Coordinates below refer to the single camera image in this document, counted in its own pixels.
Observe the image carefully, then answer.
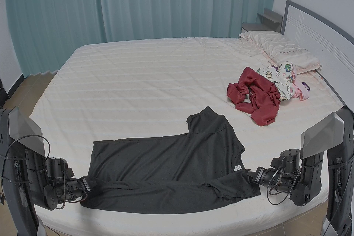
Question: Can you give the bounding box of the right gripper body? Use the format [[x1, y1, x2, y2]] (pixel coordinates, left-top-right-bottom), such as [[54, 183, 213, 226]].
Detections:
[[247, 166, 277, 186]]

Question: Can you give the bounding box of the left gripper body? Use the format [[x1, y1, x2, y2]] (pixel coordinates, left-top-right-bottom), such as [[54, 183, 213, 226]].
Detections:
[[64, 177, 98, 202]]

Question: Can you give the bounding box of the black T-shirt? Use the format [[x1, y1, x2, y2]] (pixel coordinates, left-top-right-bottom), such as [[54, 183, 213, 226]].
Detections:
[[80, 107, 261, 214]]

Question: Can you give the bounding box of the bed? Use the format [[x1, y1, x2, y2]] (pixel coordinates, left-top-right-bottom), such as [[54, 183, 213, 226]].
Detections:
[[25, 0, 354, 232]]

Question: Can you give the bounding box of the dark red garment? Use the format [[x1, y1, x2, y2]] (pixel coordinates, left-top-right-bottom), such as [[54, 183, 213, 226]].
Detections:
[[227, 67, 281, 127]]

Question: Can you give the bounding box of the pink garment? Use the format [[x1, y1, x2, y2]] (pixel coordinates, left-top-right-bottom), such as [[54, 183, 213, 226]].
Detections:
[[293, 72, 310, 101]]

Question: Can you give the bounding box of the white printed pyjama top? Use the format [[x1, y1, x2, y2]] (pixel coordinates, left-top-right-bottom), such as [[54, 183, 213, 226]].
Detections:
[[256, 62, 298, 103]]

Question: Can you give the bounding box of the cream pillow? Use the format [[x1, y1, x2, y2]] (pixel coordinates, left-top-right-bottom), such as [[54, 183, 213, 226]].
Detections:
[[238, 30, 322, 74]]

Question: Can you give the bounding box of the grey bedside table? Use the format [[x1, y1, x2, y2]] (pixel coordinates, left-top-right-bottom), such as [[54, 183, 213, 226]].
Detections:
[[241, 8, 283, 34]]

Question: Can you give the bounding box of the black cable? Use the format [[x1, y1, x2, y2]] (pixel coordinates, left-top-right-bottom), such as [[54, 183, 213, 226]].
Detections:
[[0, 135, 51, 183], [266, 171, 291, 206]]

